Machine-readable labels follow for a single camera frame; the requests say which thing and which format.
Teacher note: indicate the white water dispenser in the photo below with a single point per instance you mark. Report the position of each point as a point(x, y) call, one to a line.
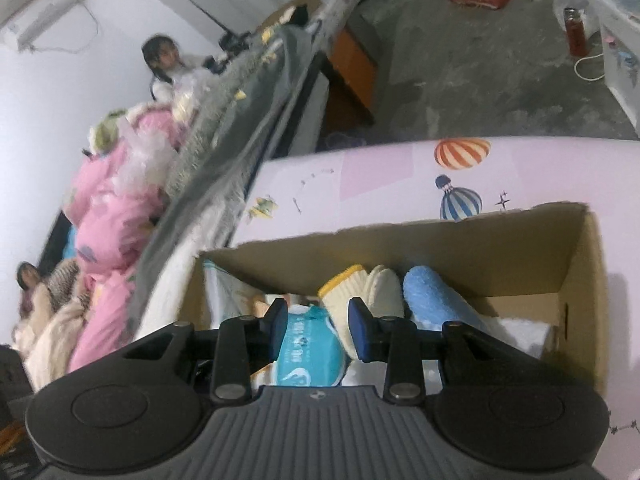
point(620, 47)

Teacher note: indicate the packaged cream gloves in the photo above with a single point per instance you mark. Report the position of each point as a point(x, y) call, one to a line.
point(227, 296)

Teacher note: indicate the girl with black hair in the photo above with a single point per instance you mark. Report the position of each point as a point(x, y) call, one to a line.
point(162, 55)

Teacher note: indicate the grey blanket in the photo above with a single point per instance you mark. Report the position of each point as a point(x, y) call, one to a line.
point(236, 122)

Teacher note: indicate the white air conditioner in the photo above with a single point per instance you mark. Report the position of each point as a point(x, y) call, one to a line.
point(30, 21)

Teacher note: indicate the brown cardboard box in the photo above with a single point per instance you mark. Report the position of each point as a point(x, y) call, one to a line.
point(544, 263)

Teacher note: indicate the red thermos bottle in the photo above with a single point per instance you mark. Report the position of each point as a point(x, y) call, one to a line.
point(575, 33)

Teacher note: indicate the blue white knit towel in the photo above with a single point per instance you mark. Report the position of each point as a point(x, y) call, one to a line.
point(458, 349)

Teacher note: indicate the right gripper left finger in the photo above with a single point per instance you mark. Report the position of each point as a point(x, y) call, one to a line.
point(245, 345)

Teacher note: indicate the blue white wet wipes pack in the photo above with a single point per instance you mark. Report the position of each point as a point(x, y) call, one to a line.
point(311, 354)

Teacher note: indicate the cream glove bundle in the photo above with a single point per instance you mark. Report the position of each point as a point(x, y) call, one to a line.
point(380, 290)

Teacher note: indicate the orange wooden bed frame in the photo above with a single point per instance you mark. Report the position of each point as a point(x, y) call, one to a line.
point(351, 73)

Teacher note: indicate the clear plastic bag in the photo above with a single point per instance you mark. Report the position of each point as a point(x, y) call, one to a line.
point(153, 133)

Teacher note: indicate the beige blanket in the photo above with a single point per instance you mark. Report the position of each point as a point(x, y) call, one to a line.
point(46, 355)

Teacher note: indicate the pink quilt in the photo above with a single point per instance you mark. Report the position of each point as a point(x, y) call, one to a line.
point(111, 232)

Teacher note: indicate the orange striped sock bundle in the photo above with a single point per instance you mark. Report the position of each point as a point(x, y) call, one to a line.
point(260, 303)

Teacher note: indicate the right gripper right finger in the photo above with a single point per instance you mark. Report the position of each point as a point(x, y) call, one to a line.
point(395, 342)

